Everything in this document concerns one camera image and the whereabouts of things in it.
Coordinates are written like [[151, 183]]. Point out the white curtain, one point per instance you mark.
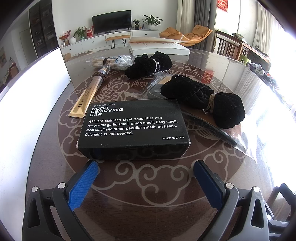
[[263, 27]]

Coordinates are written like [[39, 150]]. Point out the black cloth bundle beaded trim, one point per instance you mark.
[[143, 67]]

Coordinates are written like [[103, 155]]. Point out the flat white box orange lid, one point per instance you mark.
[[159, 49]]

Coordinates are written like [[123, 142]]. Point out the bag of cotton swabs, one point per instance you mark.
[[120, 60]]

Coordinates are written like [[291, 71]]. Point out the clear plastic packet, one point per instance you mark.
[[153, 91]]

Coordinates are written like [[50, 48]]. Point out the wooden bench with metal legs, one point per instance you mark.
[[118, 37]]

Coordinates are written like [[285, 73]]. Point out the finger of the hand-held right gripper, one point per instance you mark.
[[288, 194]]

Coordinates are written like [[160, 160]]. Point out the black cloth bundle rubber band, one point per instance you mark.
[[192, 90]]

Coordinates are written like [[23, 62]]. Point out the gold tube with clear cap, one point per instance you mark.
[[86, 99]]

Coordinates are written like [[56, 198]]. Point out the round white vase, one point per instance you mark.
[[72, 40]]

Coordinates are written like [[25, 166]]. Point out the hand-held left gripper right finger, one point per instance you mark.
[[208, 185]]

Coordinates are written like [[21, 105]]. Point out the red flowers in vase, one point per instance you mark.
[[65, 36]]

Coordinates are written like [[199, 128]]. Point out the orange rocking chair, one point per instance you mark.
[[198, 32]]

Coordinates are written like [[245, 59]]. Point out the small green potted plant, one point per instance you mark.
[[136, 23]]

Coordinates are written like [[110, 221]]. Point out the white television cabinet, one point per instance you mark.
[[97, 42]]

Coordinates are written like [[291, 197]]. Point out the wooden dining furniture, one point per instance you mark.
[[9, 69]]

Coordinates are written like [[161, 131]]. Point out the red gift box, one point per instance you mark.
[[89, 33]]

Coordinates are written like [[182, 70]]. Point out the wooden chair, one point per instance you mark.
[[227, 46]]

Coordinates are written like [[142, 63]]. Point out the bushy green potted plant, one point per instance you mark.
[[80, 32]]

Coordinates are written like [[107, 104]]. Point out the black printed box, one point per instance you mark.
[[134, 125]]

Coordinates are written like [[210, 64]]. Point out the pile of small packets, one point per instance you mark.
[[261, 69]]

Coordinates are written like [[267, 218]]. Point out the brown cardboard box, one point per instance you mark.
[[67, 57]]

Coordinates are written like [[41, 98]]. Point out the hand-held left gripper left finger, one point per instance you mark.
[[81, 185]]

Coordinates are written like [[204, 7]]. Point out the large green potted plant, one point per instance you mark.
[[151, 20]]

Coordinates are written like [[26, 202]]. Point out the black television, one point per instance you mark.
[[111, 21]]

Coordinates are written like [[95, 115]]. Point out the wooden side table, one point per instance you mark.
[[254, 49]]

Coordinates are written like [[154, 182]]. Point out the white cardboard box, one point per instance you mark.
[[27, 115]]

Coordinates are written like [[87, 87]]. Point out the black display cabinet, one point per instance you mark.
[[42, 27]]

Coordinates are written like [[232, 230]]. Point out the red wall hanging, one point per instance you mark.
[[222, 4]]

